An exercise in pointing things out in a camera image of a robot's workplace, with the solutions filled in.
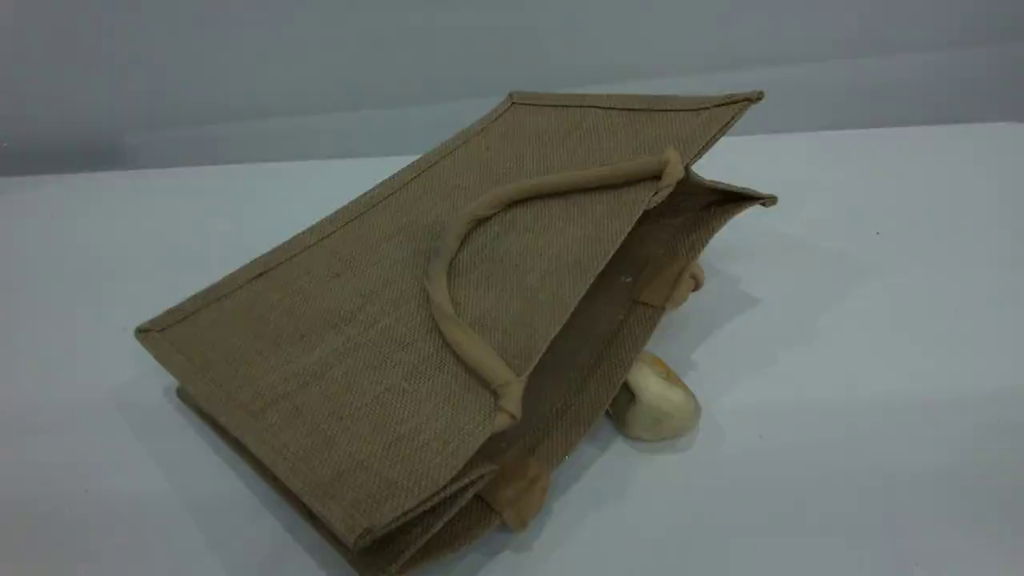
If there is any brown jute tote bag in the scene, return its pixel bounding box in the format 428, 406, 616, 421
134, 90, 778, 576

